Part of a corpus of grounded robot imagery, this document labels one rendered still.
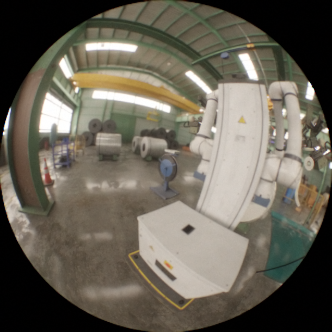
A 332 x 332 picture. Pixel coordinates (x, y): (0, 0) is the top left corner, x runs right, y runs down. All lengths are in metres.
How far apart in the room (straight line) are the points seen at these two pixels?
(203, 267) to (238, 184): 0.47
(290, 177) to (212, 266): 0.61
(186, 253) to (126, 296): 0.93
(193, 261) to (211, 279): 0.11
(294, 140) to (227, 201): 0.60
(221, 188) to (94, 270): 1.43
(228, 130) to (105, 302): 1.71
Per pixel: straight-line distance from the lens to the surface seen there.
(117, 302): 1.27
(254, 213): 1.78
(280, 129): 1.02
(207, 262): 0.47
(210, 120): 1.01
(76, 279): 1.42
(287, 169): 0.73
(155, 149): 5.59
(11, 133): 2.61
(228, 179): 0.64
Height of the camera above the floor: 1.24
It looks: 14 degrees down
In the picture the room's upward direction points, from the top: 9 degrees clockwise
